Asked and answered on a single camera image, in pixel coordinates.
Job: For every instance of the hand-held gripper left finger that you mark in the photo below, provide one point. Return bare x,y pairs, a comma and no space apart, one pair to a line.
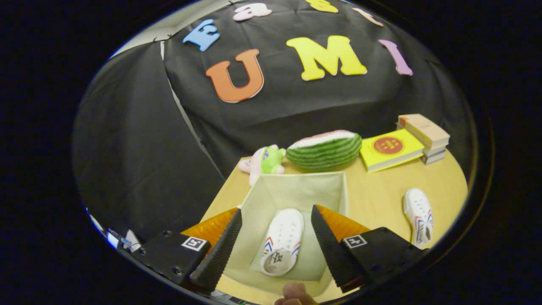
220,254

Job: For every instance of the black backdrop cloth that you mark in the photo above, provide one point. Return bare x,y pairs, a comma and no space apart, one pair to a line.
139,148

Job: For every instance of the watermelon slice plush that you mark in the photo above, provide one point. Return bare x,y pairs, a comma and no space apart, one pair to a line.
324,152

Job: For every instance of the grey cover book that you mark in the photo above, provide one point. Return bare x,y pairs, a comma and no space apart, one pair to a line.
434,159

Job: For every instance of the yellow book with red circle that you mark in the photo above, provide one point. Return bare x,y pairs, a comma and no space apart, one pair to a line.
389,148

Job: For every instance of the beige fabric storage box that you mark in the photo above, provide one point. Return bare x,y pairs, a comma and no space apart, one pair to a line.
296,190

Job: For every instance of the white shoe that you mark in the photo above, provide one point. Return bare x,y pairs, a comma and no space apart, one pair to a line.
417,212
283,237

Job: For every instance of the white paperback book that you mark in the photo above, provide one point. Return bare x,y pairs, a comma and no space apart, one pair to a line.
436,151

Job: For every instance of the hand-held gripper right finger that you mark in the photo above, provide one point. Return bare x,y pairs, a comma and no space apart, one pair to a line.
332,250

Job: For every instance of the tan cover book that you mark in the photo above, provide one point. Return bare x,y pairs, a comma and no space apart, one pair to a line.
425,127

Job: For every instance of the pink and green plush toy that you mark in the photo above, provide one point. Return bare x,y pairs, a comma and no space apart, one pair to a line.
266,161

